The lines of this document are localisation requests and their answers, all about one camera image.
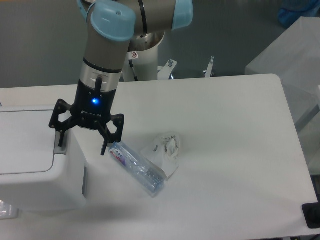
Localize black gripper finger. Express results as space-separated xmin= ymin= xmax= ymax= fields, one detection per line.
xmin=96 ymin=113 xmax=125 ymax=156
xmin=48 ymin=98 xmax=78 ymax=148

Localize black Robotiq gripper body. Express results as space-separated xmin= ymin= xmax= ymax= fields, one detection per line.
xmin=70 ymin=81 xmax=116 ymax=130

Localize white push-lid trash can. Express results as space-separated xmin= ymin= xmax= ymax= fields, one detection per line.
xmin=0 ymin=105 xmax=88 ymax=212

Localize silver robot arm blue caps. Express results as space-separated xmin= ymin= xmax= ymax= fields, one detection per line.
xmin=49 ymin=0 xmax=194 ymax=153

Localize crumpled clear plastic wrapper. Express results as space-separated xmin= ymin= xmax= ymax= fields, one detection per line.
xmin=140 ymin=131 xmax=181 ymax=181

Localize clear plastic water bottle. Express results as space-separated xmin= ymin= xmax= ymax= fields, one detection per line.
xmin=109 ymin=142 xmax=165 ymax=196

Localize clear plastic bag corner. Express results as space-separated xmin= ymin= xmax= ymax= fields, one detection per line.
xmin=0 ymin=200 xmax=19 ymax=220

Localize black device at table edge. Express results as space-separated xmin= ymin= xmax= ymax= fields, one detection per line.
xmin=302 ymin=202 xmax=320 ymax=229

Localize blue bag in background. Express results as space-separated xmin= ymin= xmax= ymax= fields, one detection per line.
xmin=277 ymin=0 xmax=320 ymax=28

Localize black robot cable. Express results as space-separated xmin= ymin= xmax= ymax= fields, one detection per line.
xmin=128 ymin=58 xmax=139 ymax=82

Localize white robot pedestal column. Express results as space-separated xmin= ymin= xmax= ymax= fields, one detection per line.
xmin=122 ymin=32 xmax=165 ymax=82

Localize white base frame with bolts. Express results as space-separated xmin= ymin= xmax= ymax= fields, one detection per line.
xmin=119 ymin=56 xmax=216 ymax=82

